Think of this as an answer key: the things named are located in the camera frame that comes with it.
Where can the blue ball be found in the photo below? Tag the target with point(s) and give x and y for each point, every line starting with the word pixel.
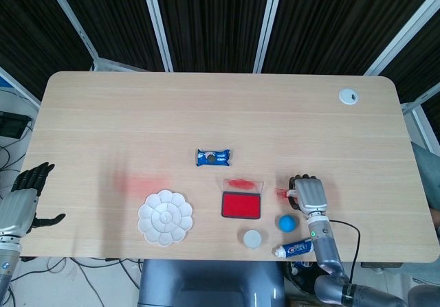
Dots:
pixel 287 223

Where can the blue and white toothpaste tube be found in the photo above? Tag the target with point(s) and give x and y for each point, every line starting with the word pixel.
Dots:
pixel 297 248

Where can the small red-white stamp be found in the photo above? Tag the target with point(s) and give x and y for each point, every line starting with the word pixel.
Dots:
pixel 291 193

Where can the person in grey clothing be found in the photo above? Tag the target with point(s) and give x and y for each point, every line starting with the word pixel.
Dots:
pixel 428 169

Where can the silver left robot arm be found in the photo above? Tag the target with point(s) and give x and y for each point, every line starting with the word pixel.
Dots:
pixel 7 262

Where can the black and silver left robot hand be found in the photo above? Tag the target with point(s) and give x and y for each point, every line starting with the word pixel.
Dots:
pixel 15 209

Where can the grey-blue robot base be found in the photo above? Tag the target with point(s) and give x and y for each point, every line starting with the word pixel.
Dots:
pixel 209 283

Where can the blue cookie packet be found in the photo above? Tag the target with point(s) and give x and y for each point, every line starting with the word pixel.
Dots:
pixel 213 157

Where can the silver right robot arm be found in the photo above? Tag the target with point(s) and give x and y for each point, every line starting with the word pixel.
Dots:
pixel 324 248

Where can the grey round cap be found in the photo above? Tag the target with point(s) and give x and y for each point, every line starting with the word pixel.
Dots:
pixel 252 239

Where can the white flower-shaped paint palette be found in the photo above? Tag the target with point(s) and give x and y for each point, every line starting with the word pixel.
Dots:
pixel 165 217

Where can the white partition post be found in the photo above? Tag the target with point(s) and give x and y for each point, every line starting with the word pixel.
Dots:
pixel 156 22
pixel 269 22
pixel 402 35
pixel 74 25

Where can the black table frame bar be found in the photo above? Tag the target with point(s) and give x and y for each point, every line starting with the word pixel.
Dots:
pixel 378 265

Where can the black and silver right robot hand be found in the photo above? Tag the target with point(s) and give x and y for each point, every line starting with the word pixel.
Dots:
pixel 311 195

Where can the red ink pad with clear lid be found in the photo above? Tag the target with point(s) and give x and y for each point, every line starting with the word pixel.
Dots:
pixel 240 205

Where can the black power box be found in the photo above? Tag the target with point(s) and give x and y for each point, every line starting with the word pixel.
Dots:
pixel 12 124

